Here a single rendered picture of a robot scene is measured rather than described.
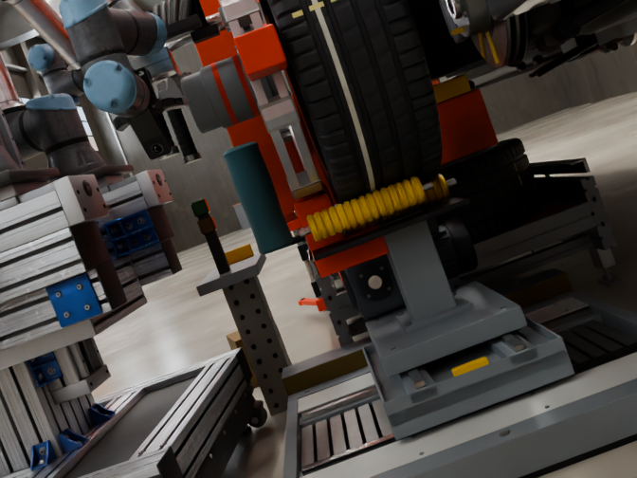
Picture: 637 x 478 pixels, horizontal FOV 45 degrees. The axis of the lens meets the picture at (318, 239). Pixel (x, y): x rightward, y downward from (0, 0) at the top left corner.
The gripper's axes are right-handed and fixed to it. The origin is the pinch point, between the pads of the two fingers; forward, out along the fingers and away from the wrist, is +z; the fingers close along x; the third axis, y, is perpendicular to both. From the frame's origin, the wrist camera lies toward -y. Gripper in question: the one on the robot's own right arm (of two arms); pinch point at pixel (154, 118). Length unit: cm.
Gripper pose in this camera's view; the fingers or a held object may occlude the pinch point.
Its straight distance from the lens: 158.7
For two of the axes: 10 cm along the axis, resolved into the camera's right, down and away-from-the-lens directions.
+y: -3.5, -9.3, -0.7
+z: -0.2, -0.7, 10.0
